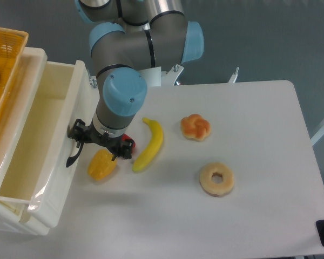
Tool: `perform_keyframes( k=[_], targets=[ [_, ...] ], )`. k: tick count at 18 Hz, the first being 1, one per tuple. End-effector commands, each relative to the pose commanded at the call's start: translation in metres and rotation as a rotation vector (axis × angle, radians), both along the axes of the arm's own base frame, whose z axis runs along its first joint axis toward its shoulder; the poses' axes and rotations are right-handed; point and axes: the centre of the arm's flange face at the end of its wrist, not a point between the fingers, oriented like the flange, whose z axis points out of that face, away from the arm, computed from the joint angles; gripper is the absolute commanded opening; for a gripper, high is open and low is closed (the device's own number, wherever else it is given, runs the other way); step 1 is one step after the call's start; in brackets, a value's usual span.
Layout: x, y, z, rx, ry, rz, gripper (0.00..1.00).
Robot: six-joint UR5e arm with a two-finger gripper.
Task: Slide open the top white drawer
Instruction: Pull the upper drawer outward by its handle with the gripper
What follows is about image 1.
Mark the yellow banana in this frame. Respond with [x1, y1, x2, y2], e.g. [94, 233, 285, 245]
[132, 117, 164, 173]

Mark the white plastic drawer cabinet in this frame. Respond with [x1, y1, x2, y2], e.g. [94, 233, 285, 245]
[0, 47, 50, 235]

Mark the white drawer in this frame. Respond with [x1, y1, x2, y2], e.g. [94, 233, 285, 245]
[0, 61, 98, 229]

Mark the plain ring donut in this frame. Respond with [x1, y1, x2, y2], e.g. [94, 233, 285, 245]
[199, 162, 234, 197]

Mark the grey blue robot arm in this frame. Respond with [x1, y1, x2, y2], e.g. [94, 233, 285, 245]
[68, 1, 204, 159]

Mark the black top drawer handle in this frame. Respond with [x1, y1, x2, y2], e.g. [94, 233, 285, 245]
[66, 142, 84, 168]

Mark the orange woven basket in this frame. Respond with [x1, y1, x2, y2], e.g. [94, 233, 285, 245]
[0, 27, 29, 119]

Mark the white metal frame bracket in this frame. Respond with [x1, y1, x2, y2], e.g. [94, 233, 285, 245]
[228, 66, 240, 84]

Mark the red bell pepper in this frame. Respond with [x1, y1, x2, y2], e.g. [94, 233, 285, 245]
[121, 134, 136, 153]

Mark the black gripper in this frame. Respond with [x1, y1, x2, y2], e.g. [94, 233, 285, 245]
[67, 119, 132, 161]

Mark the knotted bread roll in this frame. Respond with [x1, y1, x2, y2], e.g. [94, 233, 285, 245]
[180, 114, 212, 141]

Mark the yellow bell pepper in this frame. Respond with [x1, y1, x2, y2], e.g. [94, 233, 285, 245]
[87, 149, 117, 181]

